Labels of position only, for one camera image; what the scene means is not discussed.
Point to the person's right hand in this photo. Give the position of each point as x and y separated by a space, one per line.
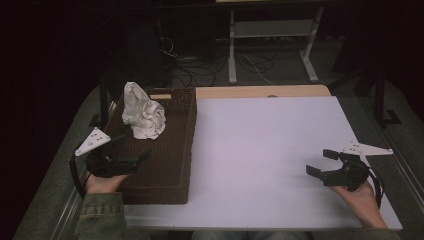
363 203

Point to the wooden table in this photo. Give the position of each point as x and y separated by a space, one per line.
253 91

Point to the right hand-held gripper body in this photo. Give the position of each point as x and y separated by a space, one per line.
350 173

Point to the white cloth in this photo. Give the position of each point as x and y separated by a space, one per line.
143 113

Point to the white metal stand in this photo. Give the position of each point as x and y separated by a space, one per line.
232 50

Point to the white table board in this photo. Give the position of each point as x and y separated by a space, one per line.
260 160

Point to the person's left hand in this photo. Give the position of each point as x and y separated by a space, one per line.
101 184

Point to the brown woven basket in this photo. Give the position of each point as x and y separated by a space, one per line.
166 160

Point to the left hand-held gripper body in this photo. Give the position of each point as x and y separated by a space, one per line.
100 165

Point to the black metal stand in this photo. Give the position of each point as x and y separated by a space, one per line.
104 100
380 100

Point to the dark computer tower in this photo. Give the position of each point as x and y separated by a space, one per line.
150 53

